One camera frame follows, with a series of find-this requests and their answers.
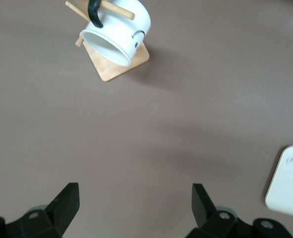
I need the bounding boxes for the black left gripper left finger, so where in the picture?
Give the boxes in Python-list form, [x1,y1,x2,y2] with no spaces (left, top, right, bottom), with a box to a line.
[4,182,80,238]

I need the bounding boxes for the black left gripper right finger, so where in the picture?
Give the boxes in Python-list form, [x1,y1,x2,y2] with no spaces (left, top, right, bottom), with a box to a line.
[185,183,292,238]

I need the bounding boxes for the white mug with black handle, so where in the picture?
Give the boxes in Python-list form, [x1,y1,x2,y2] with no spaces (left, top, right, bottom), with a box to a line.
[80,0,152,67]

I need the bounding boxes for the cream rectangular tray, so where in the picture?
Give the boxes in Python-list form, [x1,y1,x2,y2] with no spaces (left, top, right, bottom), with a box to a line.
[264,145,293,220]

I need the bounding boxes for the wooden mug rack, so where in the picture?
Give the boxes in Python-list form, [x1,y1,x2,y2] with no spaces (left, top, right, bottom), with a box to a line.
[65,0,150,82]

